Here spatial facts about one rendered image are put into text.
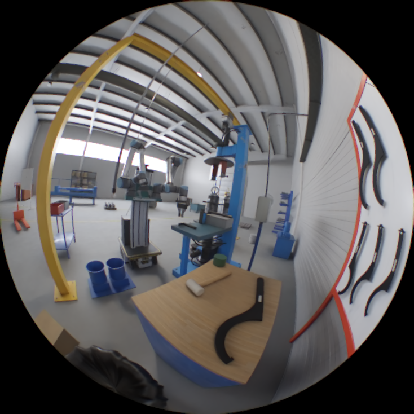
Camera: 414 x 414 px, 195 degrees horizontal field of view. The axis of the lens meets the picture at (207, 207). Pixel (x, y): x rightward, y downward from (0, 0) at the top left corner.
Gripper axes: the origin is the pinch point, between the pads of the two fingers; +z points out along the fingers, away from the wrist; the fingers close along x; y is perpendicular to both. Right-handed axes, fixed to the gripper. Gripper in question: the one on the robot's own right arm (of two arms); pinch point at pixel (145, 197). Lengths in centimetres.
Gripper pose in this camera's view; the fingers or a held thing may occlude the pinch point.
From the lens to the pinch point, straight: 153.4
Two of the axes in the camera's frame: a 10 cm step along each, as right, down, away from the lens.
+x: -5.3, 1.1, -8.4
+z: 2.6, 9.6, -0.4
